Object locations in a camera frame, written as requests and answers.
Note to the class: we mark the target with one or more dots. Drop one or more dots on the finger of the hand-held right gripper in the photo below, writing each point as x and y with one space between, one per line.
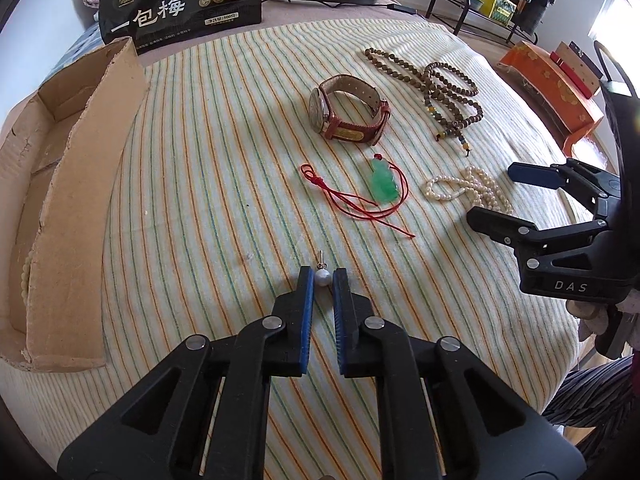
500 227
532 174

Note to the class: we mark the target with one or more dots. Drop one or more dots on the person's right hand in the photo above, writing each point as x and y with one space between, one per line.
590 322

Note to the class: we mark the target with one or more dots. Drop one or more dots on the white pearl strand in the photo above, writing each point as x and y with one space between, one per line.
480 180

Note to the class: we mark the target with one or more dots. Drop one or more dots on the red and white card box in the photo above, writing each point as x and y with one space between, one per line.
575 67

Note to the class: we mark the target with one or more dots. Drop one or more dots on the yellow green box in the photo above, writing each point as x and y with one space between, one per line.
497 2

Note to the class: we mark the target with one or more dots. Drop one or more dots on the pearl stud earring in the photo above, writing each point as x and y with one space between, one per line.
321 278

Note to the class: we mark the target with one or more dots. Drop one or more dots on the brown leather wristwatch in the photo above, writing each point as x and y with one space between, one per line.
350 127

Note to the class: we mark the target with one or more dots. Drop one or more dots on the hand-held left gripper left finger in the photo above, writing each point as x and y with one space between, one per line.
305 320

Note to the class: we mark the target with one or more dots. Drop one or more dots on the cardboard box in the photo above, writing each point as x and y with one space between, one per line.
75 200

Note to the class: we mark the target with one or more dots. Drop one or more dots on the black printed carton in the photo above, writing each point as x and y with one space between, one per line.
180 10

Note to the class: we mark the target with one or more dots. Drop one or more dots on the blue plaid cloth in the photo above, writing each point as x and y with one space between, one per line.
85 42

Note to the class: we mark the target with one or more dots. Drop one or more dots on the striped cloth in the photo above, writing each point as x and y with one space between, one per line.
210 170

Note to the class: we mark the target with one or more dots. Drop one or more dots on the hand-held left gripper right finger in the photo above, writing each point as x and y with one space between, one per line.
341 320

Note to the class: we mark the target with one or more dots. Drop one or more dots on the black metal rack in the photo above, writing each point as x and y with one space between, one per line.
462 10

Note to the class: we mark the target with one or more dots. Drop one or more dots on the orange patterned box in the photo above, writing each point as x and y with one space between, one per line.
550 90

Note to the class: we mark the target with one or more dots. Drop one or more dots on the person's striped clothing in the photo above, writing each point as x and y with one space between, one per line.
600 400

